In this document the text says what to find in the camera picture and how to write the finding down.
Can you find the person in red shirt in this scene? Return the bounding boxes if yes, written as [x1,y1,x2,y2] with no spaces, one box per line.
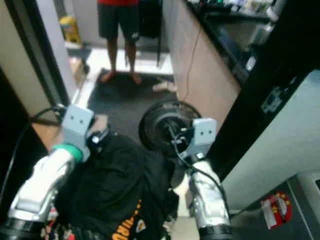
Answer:
[97,0,144,85]

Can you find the black garment with orange print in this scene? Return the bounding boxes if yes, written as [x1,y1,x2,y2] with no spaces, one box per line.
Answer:
[54,134,181,240]

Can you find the yellow container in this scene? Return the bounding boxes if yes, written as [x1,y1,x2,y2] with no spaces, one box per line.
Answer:
[58,15,79,44]

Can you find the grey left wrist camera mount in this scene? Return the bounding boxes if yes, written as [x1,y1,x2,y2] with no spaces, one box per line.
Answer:
[62,103,96,150]

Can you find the black floor fan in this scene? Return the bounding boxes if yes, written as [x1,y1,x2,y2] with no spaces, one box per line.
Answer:
[138,99,202,152]

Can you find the thin black hanging cable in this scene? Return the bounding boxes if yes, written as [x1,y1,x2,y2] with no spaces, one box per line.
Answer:
[184,22,203,102]

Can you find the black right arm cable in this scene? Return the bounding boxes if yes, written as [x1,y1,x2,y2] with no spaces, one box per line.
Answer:
[167,125,232,213]

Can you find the wooden counter cabinet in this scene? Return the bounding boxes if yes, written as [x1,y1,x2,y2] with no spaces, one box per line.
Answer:
[162,0,242,132]

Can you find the dark floor mat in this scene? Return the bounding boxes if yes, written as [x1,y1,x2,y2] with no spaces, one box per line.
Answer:
[86,69,177,147]

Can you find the red and white sticker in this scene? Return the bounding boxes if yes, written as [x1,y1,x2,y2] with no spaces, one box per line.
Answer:
[260,191,294,230]

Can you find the black door frame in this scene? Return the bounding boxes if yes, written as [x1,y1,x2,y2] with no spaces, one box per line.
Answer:
[16,0,66,108]

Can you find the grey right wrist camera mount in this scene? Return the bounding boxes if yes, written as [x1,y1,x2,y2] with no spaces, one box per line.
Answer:
[189,117,218,159]

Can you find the pale slippers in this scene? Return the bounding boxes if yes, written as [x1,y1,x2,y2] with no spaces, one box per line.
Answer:
[152,80,179,93]

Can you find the brown cardboard box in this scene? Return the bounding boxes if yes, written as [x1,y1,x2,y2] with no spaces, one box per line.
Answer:
[71,57,89,85]

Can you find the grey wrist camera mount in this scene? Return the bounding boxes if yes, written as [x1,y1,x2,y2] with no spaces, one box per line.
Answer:
[189,117,218,159]
[62,103,96,150]

